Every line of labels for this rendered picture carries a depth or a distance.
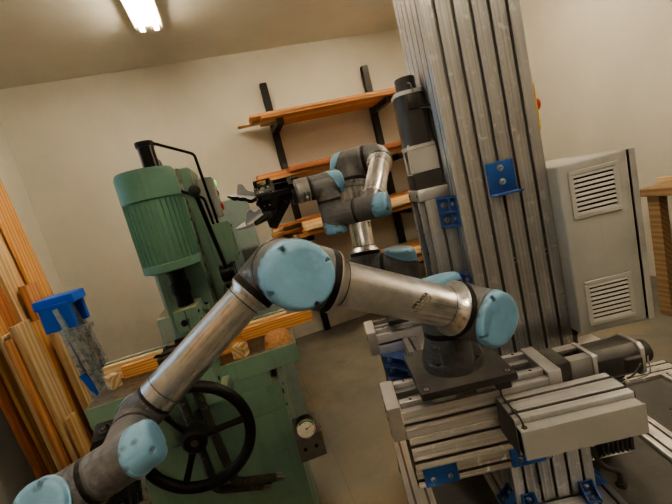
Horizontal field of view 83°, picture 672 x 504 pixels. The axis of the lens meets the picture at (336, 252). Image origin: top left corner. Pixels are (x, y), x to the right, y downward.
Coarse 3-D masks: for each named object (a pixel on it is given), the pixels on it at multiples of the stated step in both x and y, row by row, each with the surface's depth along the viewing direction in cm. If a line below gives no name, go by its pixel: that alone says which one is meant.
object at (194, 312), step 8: (192, 304) 122; (200, 304) 126; (176, 312) 117; (184, 312) 117; (192, 312) 118; (200, 312) 123; (176, 320) 117; (192, 320) 118; (184, 328) 118; (192, 328) 118
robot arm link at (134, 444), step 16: (128, 416) 65; (144, 416) 67; (112, 432) 61; (128, 432) 59; (144, 432) 58; (160, 432) 63; (96, 448) 59; (112, 448) 57; (128, 448) 57; (144, 448) 57; (160, 448) 60; (80, 464) 56; (96, 464) 56; (112, 464) 56; (128, 464) 56; (144, 464) 57; (80, 480) 55; (96, 480) 55; (112, 480) 56; (128, 480) 57; (96, 496) 55
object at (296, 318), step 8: (296, 312) 130; (304, 312) 130; (272, 320) 128; (280, 320) 128; (288, 320) 129; (296, 320) 130; (304, 320) 130; (248, 328) 126; (256, 328) 127; (264, 328) 127; (272, 328) 128; (248, 336) 126; (256, 336) 127; (144, 360) 120; (152, 360) 121; (128, 368) 119; (136, 368) 120; (144, 368) 120; (152, 368) 121; (128, 376) 119
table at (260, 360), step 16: (256, 352) 114; (272, 352) 113; (288, 352) 114; (224, 368) 110; (240, 368) 111; (256, 368) 112; (272, 368) 113; (128, 384) 114; (224, 384) 105; (96, 400) 108; (112, 400) 105; (192, 400) 100; (208, 400) 101; (96, 416) 104; (112, 416) 105; (176, 416) 100
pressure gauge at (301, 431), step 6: (306, 414) 113; (300, 420) 111; (306, 420) 111; (312, 420) 111; (300, 426) 111; (306, 426) 111; (312, 426) 112; (300, 432) 111; (306, 432) 111; (312, 432) 112; (306, 438) 111
